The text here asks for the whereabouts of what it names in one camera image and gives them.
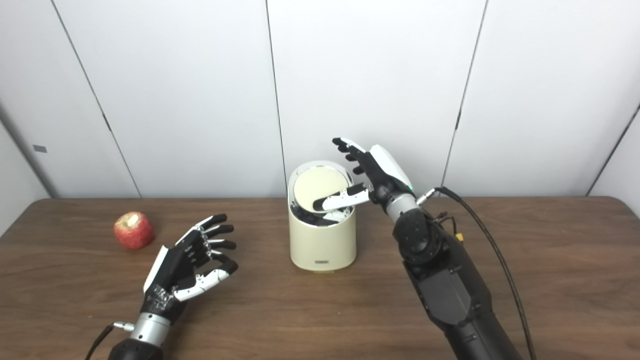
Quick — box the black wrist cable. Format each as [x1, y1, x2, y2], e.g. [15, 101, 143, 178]
[84, 321, 136, 360]
[416, 186, 538, 360]

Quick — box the red apple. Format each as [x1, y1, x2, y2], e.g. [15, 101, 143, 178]
[113, 211, 155, 250]

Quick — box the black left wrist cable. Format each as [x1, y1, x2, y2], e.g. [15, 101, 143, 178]
[84, 321, 136, 360]

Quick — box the thin wires yellow connector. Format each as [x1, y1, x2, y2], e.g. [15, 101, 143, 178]
[434, 212, 466, 243]

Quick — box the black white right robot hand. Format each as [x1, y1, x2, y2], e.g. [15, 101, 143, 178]
[313, 137, 416, 213]

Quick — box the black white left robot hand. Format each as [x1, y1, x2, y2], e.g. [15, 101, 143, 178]
[141, 214, 239, 323]

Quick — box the cream-colored bin body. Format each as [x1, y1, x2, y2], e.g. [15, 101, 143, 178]
[288, 160, 357, 272]

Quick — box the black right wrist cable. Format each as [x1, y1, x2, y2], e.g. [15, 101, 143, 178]
[416, 186, 538, 360]

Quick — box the round cream bin lid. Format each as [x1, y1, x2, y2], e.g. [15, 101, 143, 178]
[293, 167, 350, 215]

